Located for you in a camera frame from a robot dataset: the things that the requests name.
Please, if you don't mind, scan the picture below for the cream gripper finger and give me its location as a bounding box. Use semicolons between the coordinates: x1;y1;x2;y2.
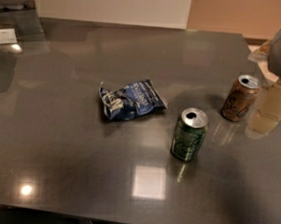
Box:
247;40;271;63
246;78;281;139

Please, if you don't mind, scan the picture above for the orange soda can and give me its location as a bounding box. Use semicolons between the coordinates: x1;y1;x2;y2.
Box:
221;75;261;122

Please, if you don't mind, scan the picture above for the green soda can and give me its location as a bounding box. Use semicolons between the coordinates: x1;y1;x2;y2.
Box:
171;107;208;161

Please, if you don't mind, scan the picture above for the blue chip bag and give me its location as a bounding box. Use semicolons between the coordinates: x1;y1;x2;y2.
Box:
98;78;167;121

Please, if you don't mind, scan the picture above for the white paper card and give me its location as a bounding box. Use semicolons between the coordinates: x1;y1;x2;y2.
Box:
0;28;18;45

